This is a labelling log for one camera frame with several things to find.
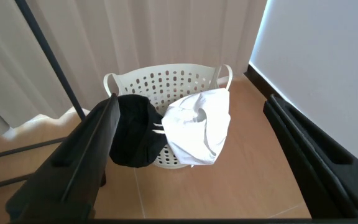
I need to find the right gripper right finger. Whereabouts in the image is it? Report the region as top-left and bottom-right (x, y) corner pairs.
(262, 94), (358, 219)

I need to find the beige curtain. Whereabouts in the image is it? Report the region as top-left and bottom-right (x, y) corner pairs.
(0, 0), (269, 138)

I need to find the black garment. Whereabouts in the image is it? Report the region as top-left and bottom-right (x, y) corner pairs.
(109, 94), (169, 169)

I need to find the white garment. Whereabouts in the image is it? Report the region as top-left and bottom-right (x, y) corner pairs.
(161, 88), (232, 167)

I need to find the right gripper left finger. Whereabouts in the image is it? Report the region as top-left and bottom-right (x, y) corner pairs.
(5, 92), (121, 222)

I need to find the white laundry basket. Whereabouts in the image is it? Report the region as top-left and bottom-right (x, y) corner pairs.
(103, 63), (234, 170)

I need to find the black clothes rack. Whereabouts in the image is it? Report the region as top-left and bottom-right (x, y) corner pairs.
(0, 0), (107, 192)

